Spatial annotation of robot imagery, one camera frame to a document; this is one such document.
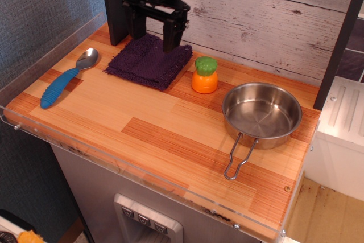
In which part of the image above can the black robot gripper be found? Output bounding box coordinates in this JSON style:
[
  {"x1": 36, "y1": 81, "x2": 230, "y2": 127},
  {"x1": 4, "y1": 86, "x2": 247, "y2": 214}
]
[{"x1": 123, "y1": 0, "x2": 190, "y2": 53}]

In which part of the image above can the dark purple cloth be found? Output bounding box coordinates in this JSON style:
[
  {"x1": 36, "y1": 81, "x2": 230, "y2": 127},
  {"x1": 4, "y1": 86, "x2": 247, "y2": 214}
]
[{"x1": 105, "y1": 34, "x2": 193, "y2": 91}]

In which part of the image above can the orange toy carrot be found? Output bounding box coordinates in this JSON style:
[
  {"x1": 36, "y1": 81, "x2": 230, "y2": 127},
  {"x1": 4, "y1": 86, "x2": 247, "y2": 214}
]
[{"x1": 191, "y1": 56, "x2": 218, "y2": 94}]

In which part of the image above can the stainless steel pot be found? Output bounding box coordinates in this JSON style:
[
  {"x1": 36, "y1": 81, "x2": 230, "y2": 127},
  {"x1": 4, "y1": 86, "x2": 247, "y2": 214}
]
[{"x1": 222, "y1": 83, "x2": 303, "y2": 180}]

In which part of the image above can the clear acrylic table guard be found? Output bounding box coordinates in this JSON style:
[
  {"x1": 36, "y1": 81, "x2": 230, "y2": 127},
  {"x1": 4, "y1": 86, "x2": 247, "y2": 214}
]
[{"x1": 1, "y1": 25, "x2": 320, "y2": 242}]

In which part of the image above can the grey toy fridge cabinet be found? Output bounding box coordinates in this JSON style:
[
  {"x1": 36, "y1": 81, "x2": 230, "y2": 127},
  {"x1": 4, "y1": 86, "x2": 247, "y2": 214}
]
[{"x1": 52, "y1": 145, "x2": 257, "y2": 242}]

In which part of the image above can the silver dispenser button panel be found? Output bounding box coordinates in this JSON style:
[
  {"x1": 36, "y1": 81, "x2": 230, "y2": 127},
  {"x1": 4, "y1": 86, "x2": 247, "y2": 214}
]
[{"x1": 113, "y1": 193, "x2": 184, "y2": 243}]

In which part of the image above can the white toy sink unit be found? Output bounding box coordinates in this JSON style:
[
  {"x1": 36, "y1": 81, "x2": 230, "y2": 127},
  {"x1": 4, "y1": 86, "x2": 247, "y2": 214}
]
[{"x1": 304, "y1": 77, "x2": 363, "y2": 200}]

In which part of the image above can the orange black object corner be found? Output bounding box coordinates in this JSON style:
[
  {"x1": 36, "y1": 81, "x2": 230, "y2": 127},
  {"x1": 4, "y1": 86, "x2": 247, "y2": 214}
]
[{"x1": 1, "y1": 230, "x2": 45, "y2": 243}]

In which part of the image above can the black vertical post left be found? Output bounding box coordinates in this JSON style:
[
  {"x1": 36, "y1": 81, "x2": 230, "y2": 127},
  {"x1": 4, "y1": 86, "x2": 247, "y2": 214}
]
[{"x1": 104, "y1": 0, "x2": 129, "y2": 46}]

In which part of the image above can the black vertical post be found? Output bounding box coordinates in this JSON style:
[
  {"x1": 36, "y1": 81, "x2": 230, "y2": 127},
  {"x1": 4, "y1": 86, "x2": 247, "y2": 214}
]
[
  {"x1": 313, "y1": 0, "x2": 363, "y2": 110},
  {"x1": 104, "y1": 0, "x2": 129, "y2": 46}
]

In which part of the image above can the blue handled metal spoon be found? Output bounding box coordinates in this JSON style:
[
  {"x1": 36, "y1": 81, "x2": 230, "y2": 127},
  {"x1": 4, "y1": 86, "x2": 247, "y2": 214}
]
[{"x1": 40, "y1": 48, "x2": 98, "y2": 109}]

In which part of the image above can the black vertical post right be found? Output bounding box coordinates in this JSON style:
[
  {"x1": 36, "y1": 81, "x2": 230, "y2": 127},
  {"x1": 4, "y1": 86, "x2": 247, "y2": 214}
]
[{"x1": 313, "y1": 0, "x2": 363, "y2": 110}]

